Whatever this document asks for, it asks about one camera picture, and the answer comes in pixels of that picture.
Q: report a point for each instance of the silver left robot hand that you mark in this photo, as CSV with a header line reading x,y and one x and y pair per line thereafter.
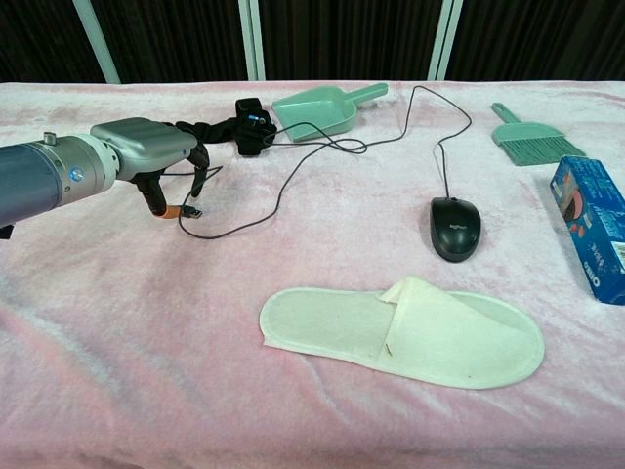
x,y
141,141

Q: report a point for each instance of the black computer mouse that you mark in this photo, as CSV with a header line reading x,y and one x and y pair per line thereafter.
x,y
455,227

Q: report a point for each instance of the green hand brush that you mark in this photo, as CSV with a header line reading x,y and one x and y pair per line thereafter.
x,y
529,139

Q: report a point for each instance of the green plastic dustpan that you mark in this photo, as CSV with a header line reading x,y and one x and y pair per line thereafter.
x,y
320,111

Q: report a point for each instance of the pink plush table cloth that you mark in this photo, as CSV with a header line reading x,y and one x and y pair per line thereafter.
x,y
312,293

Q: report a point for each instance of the white disposable slipper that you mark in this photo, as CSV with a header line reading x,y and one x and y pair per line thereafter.
x,y
405,332

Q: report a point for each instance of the blue Oreo cookie box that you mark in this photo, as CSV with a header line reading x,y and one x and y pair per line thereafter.
x,y
593,220

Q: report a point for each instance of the white frame post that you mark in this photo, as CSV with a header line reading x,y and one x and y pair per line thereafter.
x,y
251,39
97,39
442,39

